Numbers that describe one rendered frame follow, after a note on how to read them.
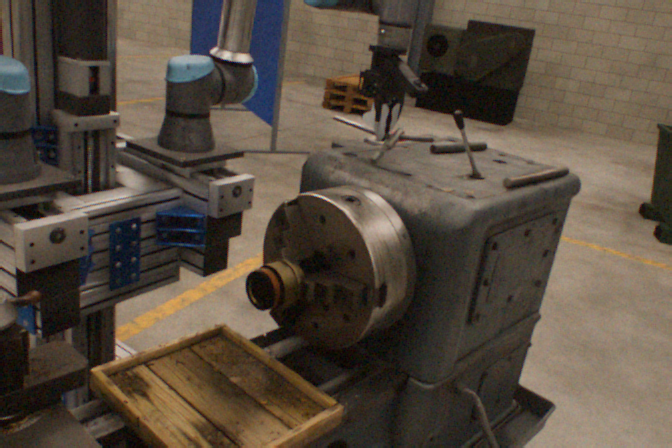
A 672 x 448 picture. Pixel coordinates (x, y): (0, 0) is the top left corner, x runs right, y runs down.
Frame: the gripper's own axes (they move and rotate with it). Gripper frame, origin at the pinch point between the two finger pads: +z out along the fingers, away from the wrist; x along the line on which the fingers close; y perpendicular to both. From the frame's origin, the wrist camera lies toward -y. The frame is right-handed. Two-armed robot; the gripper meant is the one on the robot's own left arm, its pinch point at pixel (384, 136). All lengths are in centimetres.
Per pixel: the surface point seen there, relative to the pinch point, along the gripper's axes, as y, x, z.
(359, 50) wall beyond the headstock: 704, -816, 67
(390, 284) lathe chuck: -27.6, 27.5, 18.9
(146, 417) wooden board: -12, 68, 40
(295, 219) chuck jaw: -7.5, 33.7, 12.0
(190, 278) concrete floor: 172, -72, 130
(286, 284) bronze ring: -15.8, 42.6, 20.0
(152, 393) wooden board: -5, 62, 42
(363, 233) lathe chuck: -22.3, 31.1, 10.0
